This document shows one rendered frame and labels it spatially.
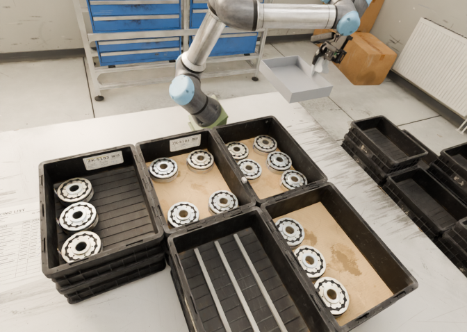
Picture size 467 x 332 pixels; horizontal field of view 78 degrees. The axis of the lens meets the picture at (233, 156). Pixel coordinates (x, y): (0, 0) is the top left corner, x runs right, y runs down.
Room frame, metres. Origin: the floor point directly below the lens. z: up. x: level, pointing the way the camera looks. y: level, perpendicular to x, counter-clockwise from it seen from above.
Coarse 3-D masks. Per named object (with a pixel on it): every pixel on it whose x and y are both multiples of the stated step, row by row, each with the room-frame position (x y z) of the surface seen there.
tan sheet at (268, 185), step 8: (248, 144) 0.94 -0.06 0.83; (256, 160) 0.85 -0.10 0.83; (264, 160) 0.86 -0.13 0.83; (264, 168) 0.82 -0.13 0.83; (264, 176) 0.77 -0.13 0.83; (272, 176) 0.78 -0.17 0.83; (280, 176) 0.79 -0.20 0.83; (256, 184) 0.72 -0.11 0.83; (264, 184) 0.73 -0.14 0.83; (272, 184) 0.74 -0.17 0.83; (256, 192) 0.68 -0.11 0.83; (264, 192) 0.69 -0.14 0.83; (272, 192) 0.70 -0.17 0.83; (280, 192) 0.70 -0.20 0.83
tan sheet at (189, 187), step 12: (180, 156) 0.80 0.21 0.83; (180, 168) 0.74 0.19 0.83; (216, 168) 0.77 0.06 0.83; (180, 180) 0.68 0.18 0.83; (192, 180) 0.69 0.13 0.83; (204, 180) 0.70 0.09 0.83; (216, 180) 0.71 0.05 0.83; (156, 192) 0.60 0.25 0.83; (168, 192) 0.61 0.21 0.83; (180, 192) 0.62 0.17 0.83; (192, 192) 0.63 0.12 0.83; (204, 192) 0.64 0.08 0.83; (168, 204) 0.56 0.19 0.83; (204, 204) 0.59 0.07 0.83; (204, 216) 0.54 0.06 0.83
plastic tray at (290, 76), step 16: (272, 64) 1.25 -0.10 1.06; (288, 64) 1.30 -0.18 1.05; (304, 64) 1.27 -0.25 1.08; (272, 80) 1.12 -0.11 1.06; (288, 80) 1.17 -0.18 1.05; (304, 80) 1.19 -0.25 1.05; (320, 80) 1.16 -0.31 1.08; (288, 96) 1.00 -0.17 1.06; (304, 96) 1.03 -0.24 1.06; (320, 96) 1.07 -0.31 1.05
